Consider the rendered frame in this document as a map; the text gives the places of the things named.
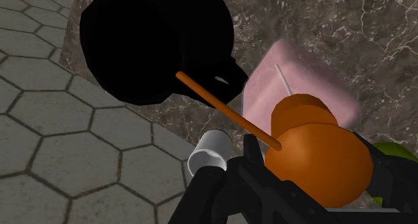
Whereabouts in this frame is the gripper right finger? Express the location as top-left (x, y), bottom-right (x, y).
top-left (353, 131), bottom-right (418, 215)

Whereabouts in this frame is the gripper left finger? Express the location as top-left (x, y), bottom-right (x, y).
top-left (167, 133), bottom-right (328, 224)

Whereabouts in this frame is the green round object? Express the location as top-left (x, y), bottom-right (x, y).
top-left (364, 141), bottom-right (418, 205)

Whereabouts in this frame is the white cup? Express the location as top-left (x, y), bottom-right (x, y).
top-left (187, 128), bottom-right (234, 178)

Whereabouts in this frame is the orange round bottle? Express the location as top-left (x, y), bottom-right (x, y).
top-left (263, 93), bottom-right (374, 209)

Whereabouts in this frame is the thin orange stick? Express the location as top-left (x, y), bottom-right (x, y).
top-left (175, 70), bottom-right (283, 152)

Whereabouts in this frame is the thin white stick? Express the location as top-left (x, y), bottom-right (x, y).
top-left (274, 63), bottom-right (293, 97)

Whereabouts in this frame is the pink box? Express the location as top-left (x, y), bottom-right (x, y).
top-left (240, 37), bottom-right (362, 137)

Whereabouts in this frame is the black round pot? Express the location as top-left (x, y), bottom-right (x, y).
top-left (79, 0), bottom-right (250, 107)

